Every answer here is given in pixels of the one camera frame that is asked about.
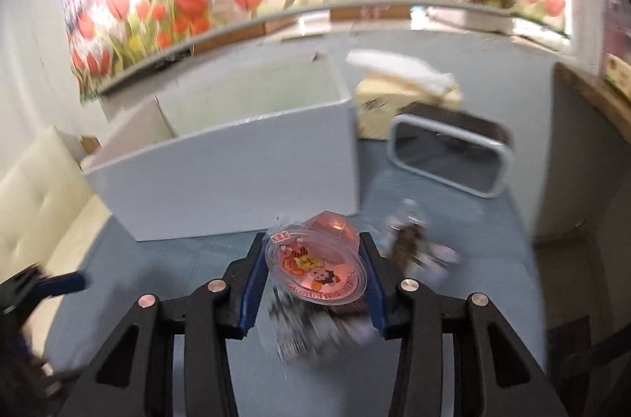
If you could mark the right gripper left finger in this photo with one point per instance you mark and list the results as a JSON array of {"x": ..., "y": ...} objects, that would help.
[{"x": 132, "y": 372}]

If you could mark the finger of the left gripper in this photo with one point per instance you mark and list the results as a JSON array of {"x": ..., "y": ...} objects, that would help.
[{"x": 52, "y": 287}]

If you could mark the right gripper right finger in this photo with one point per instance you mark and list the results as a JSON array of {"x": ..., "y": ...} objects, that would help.
[{"x": 494, "y": 372}]

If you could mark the cream white sofa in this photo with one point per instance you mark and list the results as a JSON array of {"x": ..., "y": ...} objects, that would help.
[{"x": 50, "y": 215}]

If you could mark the clear dark snack packet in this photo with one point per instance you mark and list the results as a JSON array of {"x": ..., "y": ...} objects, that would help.
[{"x": 405, "y": 241}]

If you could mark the white cardboard box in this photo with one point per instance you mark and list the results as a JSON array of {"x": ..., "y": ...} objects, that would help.
[{"x": 228, "y": 152}]

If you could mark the wooden side shelf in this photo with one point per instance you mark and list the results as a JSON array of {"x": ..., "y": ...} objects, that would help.
[{"x": 600, "y": 95}]

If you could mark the tissue box with tissue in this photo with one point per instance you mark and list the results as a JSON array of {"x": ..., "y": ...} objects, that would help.
[{"x": 392, "y": 82}]

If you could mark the patterned cardboard carton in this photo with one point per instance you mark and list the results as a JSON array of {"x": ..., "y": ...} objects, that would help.
[{"x": 618, "y": 74}]

